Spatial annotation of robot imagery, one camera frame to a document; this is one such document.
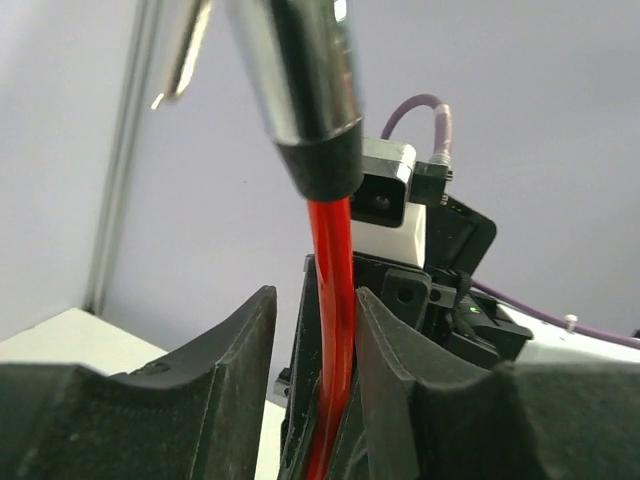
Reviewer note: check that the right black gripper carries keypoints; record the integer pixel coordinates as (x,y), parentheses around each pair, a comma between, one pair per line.
(406,291)

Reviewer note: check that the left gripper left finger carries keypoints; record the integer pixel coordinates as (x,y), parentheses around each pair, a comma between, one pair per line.
(194,413)

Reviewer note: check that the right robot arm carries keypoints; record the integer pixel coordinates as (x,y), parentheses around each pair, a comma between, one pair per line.
(487,327)

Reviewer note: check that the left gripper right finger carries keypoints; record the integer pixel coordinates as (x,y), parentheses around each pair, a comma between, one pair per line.
(432,415)

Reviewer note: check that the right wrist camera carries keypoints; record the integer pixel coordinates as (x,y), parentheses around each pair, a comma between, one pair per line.
(389,210)

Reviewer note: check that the red cable lock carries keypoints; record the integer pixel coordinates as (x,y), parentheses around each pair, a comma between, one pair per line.
(301,63)

